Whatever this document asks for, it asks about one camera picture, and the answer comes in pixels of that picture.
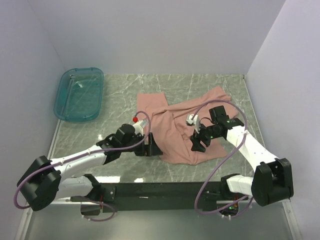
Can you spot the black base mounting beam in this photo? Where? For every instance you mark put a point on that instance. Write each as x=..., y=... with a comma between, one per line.
x=109, y=190

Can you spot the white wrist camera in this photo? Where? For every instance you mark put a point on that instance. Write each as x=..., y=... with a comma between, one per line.
x=139, y=125
x=194, y=120

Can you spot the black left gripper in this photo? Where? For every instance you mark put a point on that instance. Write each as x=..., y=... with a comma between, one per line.
x=151, y=149

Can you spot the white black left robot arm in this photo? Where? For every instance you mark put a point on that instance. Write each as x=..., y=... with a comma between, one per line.
x=47, y=180

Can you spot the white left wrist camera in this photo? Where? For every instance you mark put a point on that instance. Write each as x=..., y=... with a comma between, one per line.
x=139, y=125

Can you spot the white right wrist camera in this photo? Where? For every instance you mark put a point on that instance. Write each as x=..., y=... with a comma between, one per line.
x=194, y=120

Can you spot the aluminium frame rail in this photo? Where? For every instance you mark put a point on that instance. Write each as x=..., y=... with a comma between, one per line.
x=207, y=202

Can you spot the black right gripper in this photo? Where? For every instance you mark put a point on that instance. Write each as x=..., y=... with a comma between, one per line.
x=197, y=145

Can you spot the teal transparent plastic bin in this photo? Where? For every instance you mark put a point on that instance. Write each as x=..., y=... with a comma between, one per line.
x=79, y=95

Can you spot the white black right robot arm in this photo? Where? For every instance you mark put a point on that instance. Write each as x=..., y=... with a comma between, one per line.
x=272, y=180

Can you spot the pink t shirt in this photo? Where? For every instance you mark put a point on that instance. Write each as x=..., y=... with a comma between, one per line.
x=169, y=128

